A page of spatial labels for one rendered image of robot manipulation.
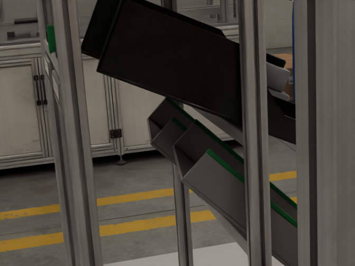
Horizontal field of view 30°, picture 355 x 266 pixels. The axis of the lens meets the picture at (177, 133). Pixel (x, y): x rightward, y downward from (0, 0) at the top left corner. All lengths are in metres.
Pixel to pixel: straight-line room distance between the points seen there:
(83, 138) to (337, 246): 0.40
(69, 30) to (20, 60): 3.90
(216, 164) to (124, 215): 3.13
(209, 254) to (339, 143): 1.07
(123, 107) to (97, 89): 0.22
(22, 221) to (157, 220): 0.78
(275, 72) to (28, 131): 3.80
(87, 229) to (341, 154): 0.44
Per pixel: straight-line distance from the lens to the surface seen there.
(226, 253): 1.27
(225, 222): 0.77
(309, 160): 0.23
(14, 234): 3.73
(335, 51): 0.20
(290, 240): 0.72
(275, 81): 0.87
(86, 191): 0.62
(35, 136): 4.60
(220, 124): 0.73
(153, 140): 0.81
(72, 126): 0.59
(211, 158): 0.67
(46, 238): 3.62
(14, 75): 4.51
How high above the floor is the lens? 1.41
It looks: 15 degrees down
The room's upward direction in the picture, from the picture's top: 4 degrees counter-clockwise
